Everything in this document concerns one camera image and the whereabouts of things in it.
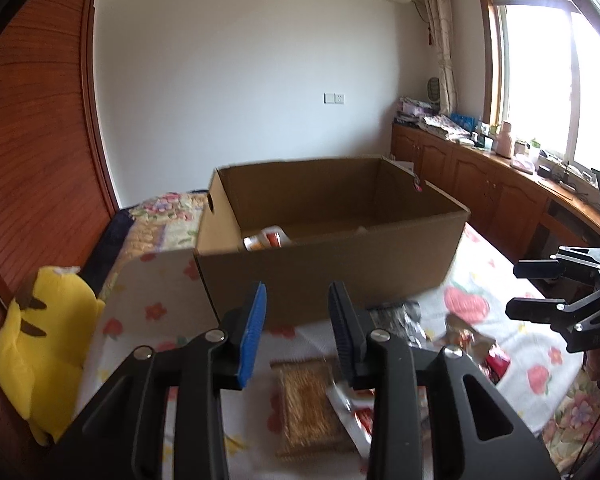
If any white floral blanket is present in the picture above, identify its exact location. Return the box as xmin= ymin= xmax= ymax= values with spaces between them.
xmin=72 ymin=225 xmax=600 ymax=480

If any orange white snack packet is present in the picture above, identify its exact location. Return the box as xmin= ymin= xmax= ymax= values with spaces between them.
xmin=242 ymin=226 xmax=292 ymax=252

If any red white snack packet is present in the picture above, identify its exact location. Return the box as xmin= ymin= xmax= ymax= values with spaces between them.
xmin=327 ymin=382 xmax=377 ymax=461

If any brown cardboard box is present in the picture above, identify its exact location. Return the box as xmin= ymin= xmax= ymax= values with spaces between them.
xmin=194 ymin=156 xmax=472 ymax=330

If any stack of magazines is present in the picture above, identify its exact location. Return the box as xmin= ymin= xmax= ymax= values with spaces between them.
xmin=394 ymin=95 xmax=441 ymax=125

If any patchwork floral quilt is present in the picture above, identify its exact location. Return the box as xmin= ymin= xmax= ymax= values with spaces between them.
xmin=100 ymin=190 xmax=212 ymax=306

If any wooden slatted wardrobe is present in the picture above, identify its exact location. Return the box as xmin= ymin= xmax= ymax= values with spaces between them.
xmin=0 ymin=0 xmax=122 ymax=480

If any wood framed window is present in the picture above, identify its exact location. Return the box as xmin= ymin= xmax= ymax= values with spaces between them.
xmin=472 ymin=0 xmax=600 ymax=177

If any yellow plush toy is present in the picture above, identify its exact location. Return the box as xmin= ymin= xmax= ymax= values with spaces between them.
xmin=0 ymin=265 xmax=106 ymax=447

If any patterned beige curtain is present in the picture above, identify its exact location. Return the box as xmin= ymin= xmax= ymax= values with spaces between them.
xmin=414 ymin=0 xmax=457 ymax=117

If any black cable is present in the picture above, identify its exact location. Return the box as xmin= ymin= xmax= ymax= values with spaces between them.
xmin=570 ymin=390 xmax=600 ymax=478

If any black clear snack packet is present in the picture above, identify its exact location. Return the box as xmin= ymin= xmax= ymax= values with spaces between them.
xmin=367 ymin=301 xmax=427 ymax=350

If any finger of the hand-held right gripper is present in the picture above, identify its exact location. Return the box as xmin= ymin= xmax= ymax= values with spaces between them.
xmin=513 ymin=246 xmax=600 ymax=281
xmin=505 ymin=284 xmax=600 ymax=354

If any brown cracker packet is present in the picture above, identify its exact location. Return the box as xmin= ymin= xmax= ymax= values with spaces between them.
xmin=270 ymin=356 xmax=353 ymax=457

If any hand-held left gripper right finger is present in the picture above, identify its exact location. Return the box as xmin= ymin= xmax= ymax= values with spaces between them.
xmin=328 ymin=281 xmax=562 ymax=480

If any shiny gold red candy packet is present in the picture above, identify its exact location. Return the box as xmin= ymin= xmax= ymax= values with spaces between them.
xmin=442 ymin=314 xmax=512 ymax=387

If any pink bottle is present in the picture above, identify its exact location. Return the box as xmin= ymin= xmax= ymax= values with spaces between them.
xmin=494 ymin=120 xmax=516 ymax=159

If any wooden low cabinet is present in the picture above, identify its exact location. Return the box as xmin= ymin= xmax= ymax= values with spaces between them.
xmin=391 ymin=122 xmax=600 ymax=262

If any white paper bag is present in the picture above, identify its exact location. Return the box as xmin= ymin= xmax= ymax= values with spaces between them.
xmin=389 ymin=156 xmax=417 ymax=177

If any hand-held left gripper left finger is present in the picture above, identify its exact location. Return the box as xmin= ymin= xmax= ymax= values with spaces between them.
xmin=45 ymin=281 xmax=268 ymax=480

